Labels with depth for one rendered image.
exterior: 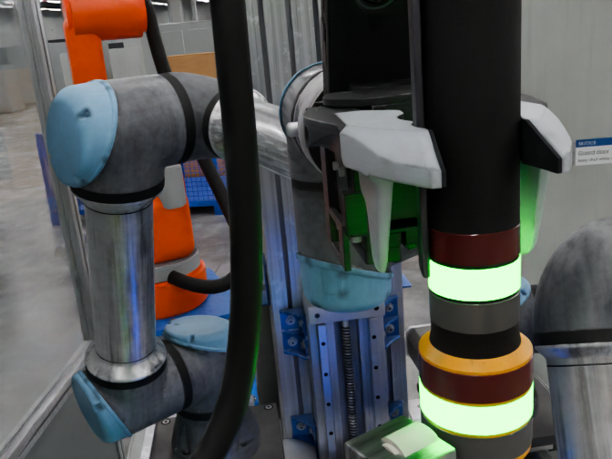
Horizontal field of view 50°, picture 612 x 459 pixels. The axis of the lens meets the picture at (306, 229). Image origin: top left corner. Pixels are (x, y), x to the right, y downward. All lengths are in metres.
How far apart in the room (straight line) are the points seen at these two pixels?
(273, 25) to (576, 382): 0.72
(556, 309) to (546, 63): 1.46
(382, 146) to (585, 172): 1.99
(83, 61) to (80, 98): 3.48
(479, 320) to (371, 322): 0.92
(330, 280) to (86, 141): 0.36
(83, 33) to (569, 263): 3.75
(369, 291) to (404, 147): 0.31
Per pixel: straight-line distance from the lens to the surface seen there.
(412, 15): 0.23
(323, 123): 0.26
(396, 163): 0.22
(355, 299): 0.51
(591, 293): 0.73
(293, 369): 1.28
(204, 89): 0.84
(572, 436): 0.74
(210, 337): 1.04
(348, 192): 0.30
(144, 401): 1.00
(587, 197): 2.23
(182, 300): 4.31
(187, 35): 10.96
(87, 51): 4.26
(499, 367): 0.25
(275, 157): 0.73
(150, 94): 0.81
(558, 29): 2.13
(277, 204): 1.16
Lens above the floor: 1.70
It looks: 17 degrees down
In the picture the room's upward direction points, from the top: 5 degrees counter-clockwise
